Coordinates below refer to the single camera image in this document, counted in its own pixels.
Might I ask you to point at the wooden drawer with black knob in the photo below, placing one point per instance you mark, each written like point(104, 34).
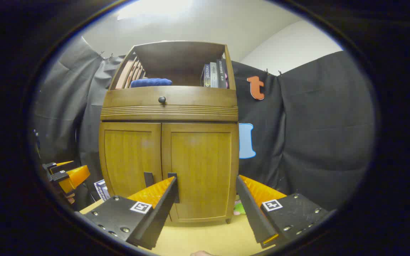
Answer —
point(198, 96)

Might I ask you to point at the folded blue towel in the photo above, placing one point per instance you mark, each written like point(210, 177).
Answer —
point(151, 83)

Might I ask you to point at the grey book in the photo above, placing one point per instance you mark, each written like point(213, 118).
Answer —
point(214, 75)

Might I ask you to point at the black backdrop cloth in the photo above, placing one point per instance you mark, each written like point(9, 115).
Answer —
point(315, 124)

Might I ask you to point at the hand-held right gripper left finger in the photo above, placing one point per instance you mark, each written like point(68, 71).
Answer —
point(158, 217)

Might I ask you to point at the pink and green plush toy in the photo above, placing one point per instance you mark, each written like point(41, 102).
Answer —
point(240, 209)

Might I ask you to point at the wooden shoe cabinet door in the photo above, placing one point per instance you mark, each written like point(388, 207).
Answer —
point(130, 153)
point(201, 160)

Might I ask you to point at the white spine book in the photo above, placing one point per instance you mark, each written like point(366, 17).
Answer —
point(98, 190)

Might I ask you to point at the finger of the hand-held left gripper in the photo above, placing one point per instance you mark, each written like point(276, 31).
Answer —
point(61, 164)
point(75, 177)

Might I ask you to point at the wooden double-door shoe cabinet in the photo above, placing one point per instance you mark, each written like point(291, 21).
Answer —
point(176, 113)

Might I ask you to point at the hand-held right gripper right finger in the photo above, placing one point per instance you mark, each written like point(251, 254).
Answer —
point(253, 213)

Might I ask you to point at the row of leaning pale books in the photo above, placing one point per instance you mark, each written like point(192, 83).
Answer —
point(128, 73)

